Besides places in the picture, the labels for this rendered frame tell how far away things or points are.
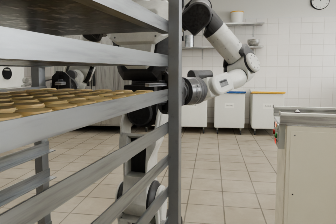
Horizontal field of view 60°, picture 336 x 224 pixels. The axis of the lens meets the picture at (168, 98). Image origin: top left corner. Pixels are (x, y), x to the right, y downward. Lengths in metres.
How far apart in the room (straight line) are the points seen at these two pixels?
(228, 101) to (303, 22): 2.07
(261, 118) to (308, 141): 3.62
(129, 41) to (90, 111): 0.70
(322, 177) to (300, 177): 0.10
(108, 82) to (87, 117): 4.74
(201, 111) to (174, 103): 4.38
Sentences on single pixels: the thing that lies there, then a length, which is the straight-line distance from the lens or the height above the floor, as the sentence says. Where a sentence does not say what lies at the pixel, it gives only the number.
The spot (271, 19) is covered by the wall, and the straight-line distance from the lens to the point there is 5.94.
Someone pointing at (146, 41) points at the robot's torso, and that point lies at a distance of 1.09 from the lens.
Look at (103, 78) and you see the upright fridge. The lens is 5.20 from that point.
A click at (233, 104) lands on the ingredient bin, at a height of 0.55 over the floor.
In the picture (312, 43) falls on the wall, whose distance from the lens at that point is 6.06.
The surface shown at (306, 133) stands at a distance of 1.63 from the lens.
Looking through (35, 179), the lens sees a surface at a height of 0.78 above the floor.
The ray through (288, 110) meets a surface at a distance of 1.90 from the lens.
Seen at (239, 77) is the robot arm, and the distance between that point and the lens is 1.11.
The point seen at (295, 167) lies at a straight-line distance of 1.66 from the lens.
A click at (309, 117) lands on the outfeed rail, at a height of 0.88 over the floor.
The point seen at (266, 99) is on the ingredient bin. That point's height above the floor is 0.63.
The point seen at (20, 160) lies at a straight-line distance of 0.95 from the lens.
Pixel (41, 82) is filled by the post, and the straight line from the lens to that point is 1.00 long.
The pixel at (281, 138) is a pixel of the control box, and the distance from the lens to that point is 1.67.
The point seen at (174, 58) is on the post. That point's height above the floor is 1.15.
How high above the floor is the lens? 1.11
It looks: 5 degrees down
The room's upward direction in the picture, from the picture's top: straight up
